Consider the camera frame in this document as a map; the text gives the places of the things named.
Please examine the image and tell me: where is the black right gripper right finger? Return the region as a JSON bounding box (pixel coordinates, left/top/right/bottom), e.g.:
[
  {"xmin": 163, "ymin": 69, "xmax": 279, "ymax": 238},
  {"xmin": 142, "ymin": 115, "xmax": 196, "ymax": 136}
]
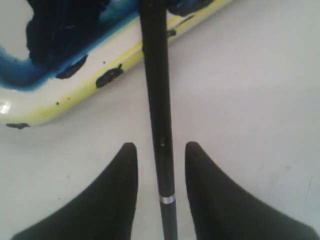
[{"xmin": 185, "ymin": 141, "xmax": 316, "ymax": 240}]

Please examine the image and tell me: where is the white paint tray blue paint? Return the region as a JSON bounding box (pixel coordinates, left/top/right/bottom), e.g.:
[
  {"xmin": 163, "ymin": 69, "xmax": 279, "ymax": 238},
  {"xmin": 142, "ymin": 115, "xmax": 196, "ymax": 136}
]
[{"xmin": 0, "ymin": 0, "xmax": 229, "ymax": 130}]

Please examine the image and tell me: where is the black paintbrush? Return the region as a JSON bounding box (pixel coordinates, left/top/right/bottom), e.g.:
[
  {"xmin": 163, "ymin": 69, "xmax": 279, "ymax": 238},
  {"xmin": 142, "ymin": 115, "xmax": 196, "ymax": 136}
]
[{"xmin": 138, "ymin": 0, "xmax": 178, "ymax": 240}]

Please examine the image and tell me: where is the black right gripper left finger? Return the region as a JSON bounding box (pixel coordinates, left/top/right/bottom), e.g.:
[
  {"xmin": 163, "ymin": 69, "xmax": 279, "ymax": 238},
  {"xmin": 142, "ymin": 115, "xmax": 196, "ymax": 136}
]
[{"xmin": 13, "ymin": 142, "xmax": 138, "ymax": 240}]

